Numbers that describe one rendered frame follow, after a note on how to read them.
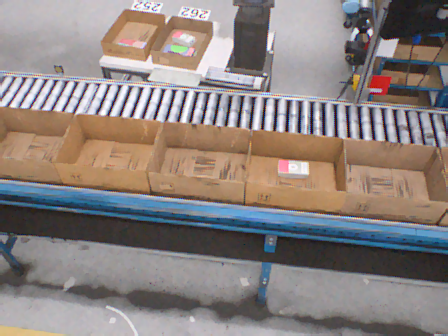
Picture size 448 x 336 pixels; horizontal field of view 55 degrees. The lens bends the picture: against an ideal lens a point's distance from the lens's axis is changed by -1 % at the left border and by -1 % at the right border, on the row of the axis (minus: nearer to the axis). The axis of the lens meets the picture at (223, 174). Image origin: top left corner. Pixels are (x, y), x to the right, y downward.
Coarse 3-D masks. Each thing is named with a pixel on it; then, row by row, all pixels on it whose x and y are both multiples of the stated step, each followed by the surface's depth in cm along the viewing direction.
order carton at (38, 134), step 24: (0, 120) 203; (24, 120) 203; (48, 120) 201; (72, 120) 192; (0, 144) 205; (24, 144) 205; (48, 144) 205; (0, 168) 185; (24, 168) 183; (48, 168) 181
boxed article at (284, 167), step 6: (282, 162) 193; (288, 162) 193; (294, 162) 193; (300, 162) 193; (306, 162) 193; (282, 168) 191; (288, 168) 191; (294, 168) 191; (300, 168) 191; (306, 168) 191; (282, 174) 191; (288, 174) 190; (294, 174) 190; (300, 174) 190; (306, 174) 189
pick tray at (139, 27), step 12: (132, 12) 285; (144, 12) 283; (120, 24) 283; (132, 24) 289; (144, 24) 289; (156, 24) 288; (108, 36) 270; (120, 36) 281; (132, 36) 280; (144, 36) 280; (156, 36) 273; (108, 48) 264; (120, 48) 262; (132, 48) 259; (144, 48) 259; (144, 60) 265
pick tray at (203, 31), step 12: (168, 24) 277; (180, 24) 282; (192, 24) 280; (204, 24) 278; (168, 36) 280; (192, 36) 280; (204, 36) 280; (156, 48) 266; (204, 48) 267; (156, 60) 261; (168, 60) 259; (180, 60) 256; (192, 60) 254
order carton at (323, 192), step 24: (264, 144) 194; (288, 144) 192; (312, 144) 190; (336, 144) 188; (264, 168) 195; (312, 168) 195; (336, 168) 194; (264, 192) 174; (288, 192) 172; (312, 192) 170; (336, 192) 168
